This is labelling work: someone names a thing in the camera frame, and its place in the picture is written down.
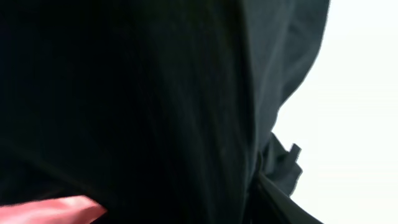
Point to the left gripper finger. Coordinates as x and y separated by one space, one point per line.
268 205

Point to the pink shirt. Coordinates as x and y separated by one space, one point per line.
65 210

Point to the black garment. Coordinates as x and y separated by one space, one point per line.
160 111

